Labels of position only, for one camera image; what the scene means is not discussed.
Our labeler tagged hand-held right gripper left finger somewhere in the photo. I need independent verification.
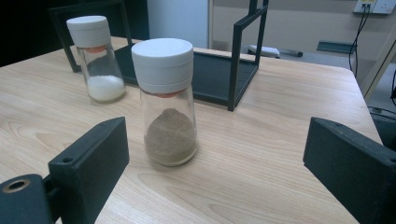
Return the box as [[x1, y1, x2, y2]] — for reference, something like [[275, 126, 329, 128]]
[[48, 116, 130, 224]]

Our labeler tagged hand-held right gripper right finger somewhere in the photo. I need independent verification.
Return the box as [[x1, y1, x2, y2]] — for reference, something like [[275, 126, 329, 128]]
[[303, 116, 396, 224]]

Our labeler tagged white powder jar white lid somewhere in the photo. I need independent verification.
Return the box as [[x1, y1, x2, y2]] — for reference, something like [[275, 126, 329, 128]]
[[65, 15, 127, 104]]

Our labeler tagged brown spice jar white lid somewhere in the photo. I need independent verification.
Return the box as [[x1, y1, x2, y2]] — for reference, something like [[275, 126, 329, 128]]
[[131, 37, 199, 167]]

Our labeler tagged black metal two-tier rack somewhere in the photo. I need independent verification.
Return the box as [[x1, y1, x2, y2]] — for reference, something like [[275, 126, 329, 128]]
[[48, 0, 269, 112]]

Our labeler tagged pale slanted beam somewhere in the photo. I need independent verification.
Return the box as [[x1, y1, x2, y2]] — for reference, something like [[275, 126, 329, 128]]
[[360, 27, 396, 98]]

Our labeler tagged white power strip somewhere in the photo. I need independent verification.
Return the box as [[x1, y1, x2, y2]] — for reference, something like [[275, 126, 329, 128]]
[[247, 44, 281, 59]]

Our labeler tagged dark grey wall bracket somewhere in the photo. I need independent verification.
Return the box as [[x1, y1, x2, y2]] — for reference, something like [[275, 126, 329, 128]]
[[316, 40, 357, 54]]

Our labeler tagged black cable from wall socket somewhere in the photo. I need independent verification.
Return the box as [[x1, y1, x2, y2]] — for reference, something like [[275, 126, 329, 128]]
[[347, 4, 372, 78]]

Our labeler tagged white wall socket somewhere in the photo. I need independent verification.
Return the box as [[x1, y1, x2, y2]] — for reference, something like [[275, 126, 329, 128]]
[[353, 0, 396, 15]]

